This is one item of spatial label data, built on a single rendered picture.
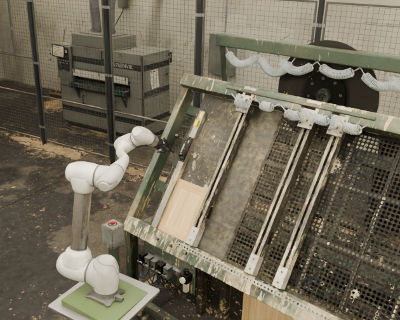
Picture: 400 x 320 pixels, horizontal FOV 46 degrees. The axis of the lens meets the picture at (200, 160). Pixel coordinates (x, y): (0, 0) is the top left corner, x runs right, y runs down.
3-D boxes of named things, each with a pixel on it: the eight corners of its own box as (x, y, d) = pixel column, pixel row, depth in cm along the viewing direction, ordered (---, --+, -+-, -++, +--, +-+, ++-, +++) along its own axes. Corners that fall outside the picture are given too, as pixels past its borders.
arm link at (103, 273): (112, 298, 283) (113, 268, 275) (84, 291, 286) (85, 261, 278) (122, 282, 298) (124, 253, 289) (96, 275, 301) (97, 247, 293)
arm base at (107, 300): (113, 310, 281) (114, 303, 279) (84, 297, 290) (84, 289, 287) (131, 294, 297) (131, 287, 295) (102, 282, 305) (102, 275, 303)
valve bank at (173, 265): (131, 275, 346) (130, 247, 337) (145, 266, 356) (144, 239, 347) (181, 305, 317) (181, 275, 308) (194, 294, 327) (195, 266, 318)
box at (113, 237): (102, 245, 350) (101, 224, 343) (114, 239, 358) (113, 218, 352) (112, 251, 343) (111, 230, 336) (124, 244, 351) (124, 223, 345)
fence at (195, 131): (153, 226, 352) (150, 225, 349) (202, 112, 361) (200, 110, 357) (159, 228, 349) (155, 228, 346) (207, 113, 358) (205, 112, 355)
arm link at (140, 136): (154, 129, 325) (140, 135, 330) (141, 121, 312) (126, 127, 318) (155, 143, 320) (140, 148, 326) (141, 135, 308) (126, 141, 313)
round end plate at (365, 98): (270, 134, 382) (280, 35, 351) (274, 133, 386) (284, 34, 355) (366, 160, 335) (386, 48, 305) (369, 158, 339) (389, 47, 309)
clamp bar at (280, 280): (273, 284, 291) (257, 280, 271) (341, 112, 302) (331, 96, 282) (287, 291, 285) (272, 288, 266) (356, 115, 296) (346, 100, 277)
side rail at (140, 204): (136, 216, 371) (127, 214, 362) (190, 92, 381) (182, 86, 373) (141, 219, 368) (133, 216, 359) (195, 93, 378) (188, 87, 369)
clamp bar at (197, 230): (188, 242, 332) (169, 237, 312) (251, 92, 343) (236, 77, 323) (199, 247, 326) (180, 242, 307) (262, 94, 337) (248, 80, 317)
